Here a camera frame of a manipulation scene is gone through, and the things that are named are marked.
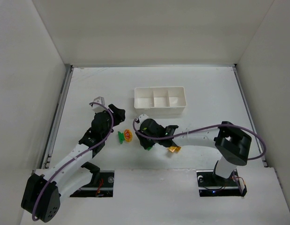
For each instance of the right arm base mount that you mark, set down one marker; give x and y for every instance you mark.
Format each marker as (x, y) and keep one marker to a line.
(211, 185)

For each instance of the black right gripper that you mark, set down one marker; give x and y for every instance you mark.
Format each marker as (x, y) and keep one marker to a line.
(142, 139)

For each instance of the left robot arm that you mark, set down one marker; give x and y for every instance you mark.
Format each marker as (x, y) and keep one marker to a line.
(44, 192)

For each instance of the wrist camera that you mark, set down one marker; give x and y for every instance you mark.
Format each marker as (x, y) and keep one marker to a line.
(142, 118)
(97, 104)

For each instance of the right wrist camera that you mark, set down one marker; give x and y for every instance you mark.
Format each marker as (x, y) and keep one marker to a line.
(142, 118)

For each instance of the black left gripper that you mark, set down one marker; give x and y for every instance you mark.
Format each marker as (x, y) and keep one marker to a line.
(114, 113)

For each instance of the yellow butterfly lego brick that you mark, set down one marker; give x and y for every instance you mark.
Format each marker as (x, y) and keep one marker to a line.
(128, 135)

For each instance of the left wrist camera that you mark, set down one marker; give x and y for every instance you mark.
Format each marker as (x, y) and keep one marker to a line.
(97, 104)

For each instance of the green flat lego brick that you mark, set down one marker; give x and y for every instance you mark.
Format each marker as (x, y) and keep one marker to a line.
(121, 137)

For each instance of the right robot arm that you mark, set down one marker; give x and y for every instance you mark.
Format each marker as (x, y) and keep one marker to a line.
(231, 142)

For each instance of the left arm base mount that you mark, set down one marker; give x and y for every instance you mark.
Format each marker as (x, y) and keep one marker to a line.
(99, 187)

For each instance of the white three-compartment container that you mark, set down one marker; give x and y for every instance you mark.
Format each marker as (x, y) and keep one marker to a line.
(160, 101)

